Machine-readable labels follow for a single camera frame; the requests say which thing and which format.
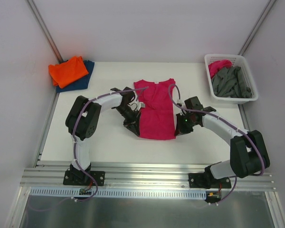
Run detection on magenta t shirt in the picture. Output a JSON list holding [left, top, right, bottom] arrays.
[[133, 78, 176, 140], [208, 59, 232, 78]]

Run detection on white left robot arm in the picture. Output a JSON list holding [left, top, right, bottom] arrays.
[[65, 87, 141, 184]]

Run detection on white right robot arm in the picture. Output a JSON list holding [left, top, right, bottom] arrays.
[[175, 96, 271, 188]]

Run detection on grey t shirts in basket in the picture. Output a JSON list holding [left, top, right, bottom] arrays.
[[211, 66, 252, 99]]

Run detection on folded blue t shirt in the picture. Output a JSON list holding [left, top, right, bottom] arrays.
[[56, 60, 95, 93]]

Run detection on white plastic laundry basket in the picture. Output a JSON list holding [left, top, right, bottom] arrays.
[[204, 54, 258, 105]]

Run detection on magenta t shirt in basket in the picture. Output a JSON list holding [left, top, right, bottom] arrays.
[[208, 59, 232, 78]]

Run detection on folded orange t shirt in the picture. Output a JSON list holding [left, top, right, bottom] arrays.
[[48, 56, 88, 88]]

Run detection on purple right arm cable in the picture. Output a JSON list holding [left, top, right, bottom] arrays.
[[168, 83, 268, 207]]

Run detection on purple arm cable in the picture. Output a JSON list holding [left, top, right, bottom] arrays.
[[168, 83, 268, 207], [26, 85, 150, 212]]

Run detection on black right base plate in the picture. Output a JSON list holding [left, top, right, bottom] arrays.
[[188, 173, 231, 189]]

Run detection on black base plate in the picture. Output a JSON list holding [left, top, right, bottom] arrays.
[[188, 173, 231, 189], [63, 170, 105, 186]]

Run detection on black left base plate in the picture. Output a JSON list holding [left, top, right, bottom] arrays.
[[63, 170, 105, 186]]

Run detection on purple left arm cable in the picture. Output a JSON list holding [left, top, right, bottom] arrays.
[[26, 85, 150, 212]]

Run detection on aluminium mounting rail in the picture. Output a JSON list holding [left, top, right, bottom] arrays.
[[20, 161, 278, 192]]

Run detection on white slotted cable duct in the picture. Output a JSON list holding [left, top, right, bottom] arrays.
[[30, 187, 207, 200]]

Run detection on left corner metal post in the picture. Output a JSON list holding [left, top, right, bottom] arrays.
[[25, 0, 64, 63]]

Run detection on corner metal post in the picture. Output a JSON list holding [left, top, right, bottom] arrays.
[[238, 0, 278, 56], [25, 0, 64, 63]]

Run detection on right corner metal post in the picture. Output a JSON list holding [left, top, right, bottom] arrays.
[[238, 0, 278, 56]]

